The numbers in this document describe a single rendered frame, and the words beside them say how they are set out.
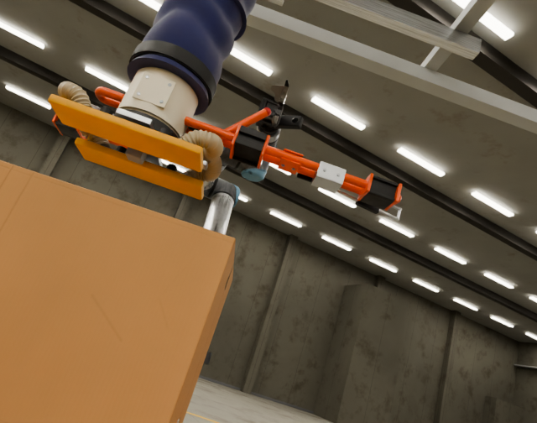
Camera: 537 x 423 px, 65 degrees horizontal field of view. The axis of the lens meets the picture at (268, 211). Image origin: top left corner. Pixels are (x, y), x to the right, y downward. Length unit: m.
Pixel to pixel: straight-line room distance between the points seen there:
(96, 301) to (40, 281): 0.10
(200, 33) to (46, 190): 0.55
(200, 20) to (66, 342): 0.81
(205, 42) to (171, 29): 0.09
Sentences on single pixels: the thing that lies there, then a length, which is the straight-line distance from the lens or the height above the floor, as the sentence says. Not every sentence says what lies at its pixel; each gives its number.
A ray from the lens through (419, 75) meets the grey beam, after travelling 3.59.
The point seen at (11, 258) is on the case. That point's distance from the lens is 0.85.
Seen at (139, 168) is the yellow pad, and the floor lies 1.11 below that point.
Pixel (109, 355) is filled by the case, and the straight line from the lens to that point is 0.77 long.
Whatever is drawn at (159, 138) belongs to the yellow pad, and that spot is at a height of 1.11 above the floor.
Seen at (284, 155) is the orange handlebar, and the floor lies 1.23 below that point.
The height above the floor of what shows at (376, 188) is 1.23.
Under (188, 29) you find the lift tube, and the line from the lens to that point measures 1.15.
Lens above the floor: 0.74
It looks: 20 degrees up
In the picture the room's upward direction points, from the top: 19 degrees clockwise
